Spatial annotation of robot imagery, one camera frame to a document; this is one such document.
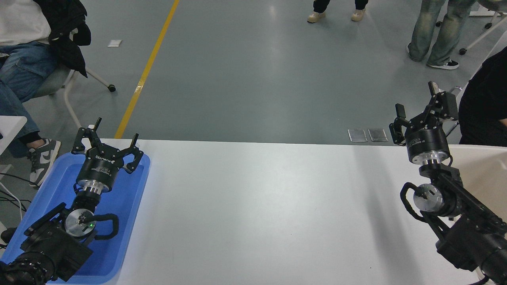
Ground white floor cable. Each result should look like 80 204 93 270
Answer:
0 181 24 220

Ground black floor cable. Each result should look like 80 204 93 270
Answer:
0 173 33 187

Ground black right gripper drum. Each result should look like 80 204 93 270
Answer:
406 128 451 161

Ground small white side table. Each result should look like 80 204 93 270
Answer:
0 115 27 156

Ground large pale bin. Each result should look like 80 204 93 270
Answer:
447 144 507 285

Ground black round floor foot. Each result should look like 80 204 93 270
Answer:
0 227 18 244

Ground standing person beside robot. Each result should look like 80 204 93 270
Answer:
458 47 507 147

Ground seated person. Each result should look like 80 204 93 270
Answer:
0 0 62 187

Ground blue plastic tray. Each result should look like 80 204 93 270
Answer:
0 152 151 285

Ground black jacket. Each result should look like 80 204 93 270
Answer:
35 0 91 78

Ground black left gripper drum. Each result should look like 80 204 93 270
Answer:
76 146 122 189

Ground white rolling chair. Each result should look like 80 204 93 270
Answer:
31 65 116 129

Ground white swivel chair base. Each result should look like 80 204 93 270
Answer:
436 0 507 56

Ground walking person, dark shoes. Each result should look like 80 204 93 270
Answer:
406 0 477 70

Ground walking person, tan shoes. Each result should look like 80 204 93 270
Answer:
307 0 369 23

